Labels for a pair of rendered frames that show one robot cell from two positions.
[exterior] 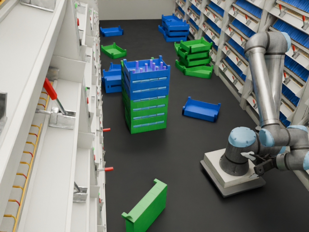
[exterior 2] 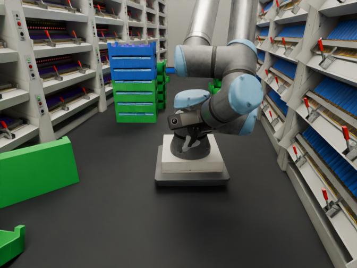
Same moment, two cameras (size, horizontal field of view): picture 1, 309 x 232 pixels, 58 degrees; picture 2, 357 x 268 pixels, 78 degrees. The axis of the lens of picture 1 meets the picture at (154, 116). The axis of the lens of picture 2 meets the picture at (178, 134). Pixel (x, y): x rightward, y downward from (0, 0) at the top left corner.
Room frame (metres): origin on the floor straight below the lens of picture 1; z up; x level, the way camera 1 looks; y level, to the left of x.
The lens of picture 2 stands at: (0.44, -0.80, 0.61)
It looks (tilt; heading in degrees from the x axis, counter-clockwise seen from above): 24 degrees down; 20
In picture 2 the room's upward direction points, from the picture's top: straight up
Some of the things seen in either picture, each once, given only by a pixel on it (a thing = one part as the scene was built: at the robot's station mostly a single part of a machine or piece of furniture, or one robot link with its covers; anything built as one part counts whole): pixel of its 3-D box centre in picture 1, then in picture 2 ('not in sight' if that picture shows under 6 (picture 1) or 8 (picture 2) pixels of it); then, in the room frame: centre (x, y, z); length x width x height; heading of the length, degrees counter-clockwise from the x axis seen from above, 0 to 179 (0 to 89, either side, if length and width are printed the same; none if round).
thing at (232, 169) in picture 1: (235, 159); (190, 139); (1.33, -0.53, 0.17); 0.19 x 0.19 x 0.10
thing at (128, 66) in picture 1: (146, 67); (133, 48); (1.90, 0.07, 0.52); 0.30 x 0.20 x 0.08; 110
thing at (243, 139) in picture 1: (241, 143); (193, 111); (1.32, -0.54, 0.31); 0.17 x 0.15 x 0.18; 97
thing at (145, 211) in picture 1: (145, 210); (34, 169); (0.97, 0.03, 0.10); 0.30 x 0.08 x 0.20; 146
